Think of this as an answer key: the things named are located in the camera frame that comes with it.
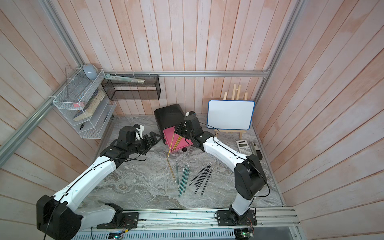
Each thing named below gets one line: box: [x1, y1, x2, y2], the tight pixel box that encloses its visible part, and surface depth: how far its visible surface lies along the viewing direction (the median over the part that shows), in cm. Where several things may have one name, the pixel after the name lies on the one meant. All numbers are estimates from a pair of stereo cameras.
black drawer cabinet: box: [154, 104, 185, 141], surface depth 100 cm
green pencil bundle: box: [178, 163, 191, 198], surface depth 87 cm
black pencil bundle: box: [188, 162, 214, 196], surface depth 90 cm
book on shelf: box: [73, 88, 106, 122], surface depth 83 cm
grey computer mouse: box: [82, 63, 98, 80], surface depth 84 cm
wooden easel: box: [214, 84, 248, 140], surface depth 92 cm
